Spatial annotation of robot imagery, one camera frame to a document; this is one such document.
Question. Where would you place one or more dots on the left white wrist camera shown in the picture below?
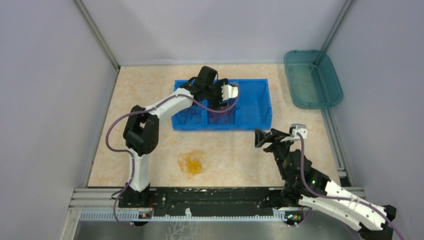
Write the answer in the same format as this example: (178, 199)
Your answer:
(229, 91)

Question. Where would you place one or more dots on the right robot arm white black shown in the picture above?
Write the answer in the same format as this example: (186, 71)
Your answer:
(306, 186)

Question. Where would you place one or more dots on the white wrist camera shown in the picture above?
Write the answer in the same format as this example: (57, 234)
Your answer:
(229, 91)
(298, 129)

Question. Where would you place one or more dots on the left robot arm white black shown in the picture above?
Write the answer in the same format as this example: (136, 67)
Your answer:
(141, 132)

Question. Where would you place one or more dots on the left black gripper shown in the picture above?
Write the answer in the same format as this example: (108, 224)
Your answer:
(216, 103)

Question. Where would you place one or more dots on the blue three-compartment plastic bin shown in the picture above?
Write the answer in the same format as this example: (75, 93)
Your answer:
(253, 110)

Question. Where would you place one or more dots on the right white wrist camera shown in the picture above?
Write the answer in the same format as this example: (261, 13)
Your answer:
(298, 129)

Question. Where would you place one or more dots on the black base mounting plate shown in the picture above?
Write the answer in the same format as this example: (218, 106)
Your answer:
(131, 199)

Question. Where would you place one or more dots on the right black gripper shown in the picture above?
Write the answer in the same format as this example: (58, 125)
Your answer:
(261, 137)

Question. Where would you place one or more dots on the teal translucent plastic tub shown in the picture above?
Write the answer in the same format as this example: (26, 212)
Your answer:
(312, 79)

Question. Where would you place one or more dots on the white cable duct strip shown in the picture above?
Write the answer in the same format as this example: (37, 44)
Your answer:
(136, 216)

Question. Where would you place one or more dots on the aluminium frame rail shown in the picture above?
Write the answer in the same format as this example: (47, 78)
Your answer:
(99, 197)

